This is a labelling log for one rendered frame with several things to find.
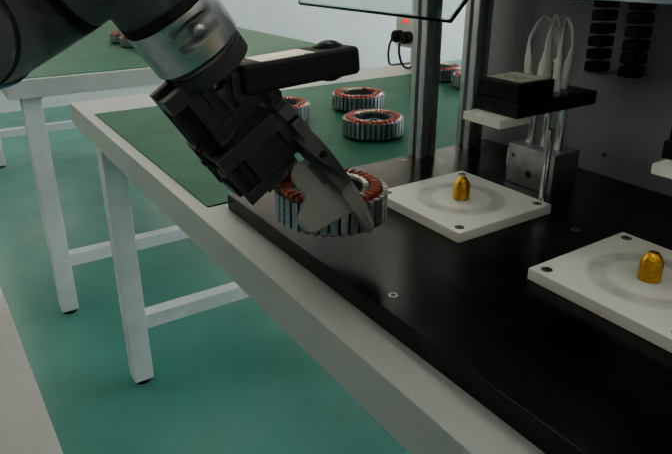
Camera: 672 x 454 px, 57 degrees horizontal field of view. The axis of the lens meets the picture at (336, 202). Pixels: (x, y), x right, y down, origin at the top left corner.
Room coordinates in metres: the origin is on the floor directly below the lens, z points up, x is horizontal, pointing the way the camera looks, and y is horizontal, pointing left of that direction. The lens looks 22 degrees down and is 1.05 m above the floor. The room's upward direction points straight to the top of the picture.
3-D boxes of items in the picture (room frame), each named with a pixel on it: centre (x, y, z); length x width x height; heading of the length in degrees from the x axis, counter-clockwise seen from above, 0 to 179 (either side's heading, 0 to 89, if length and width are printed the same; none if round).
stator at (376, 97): (1.31, -0.05, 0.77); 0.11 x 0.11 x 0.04
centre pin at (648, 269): (0.49, -0.29, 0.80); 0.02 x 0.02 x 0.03
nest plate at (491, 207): (0.70, -0.15, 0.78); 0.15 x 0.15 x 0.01; 33
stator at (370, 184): (0.57, 0.00, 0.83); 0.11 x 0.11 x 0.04
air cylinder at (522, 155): (0.77, -0.27, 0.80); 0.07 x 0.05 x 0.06; 33
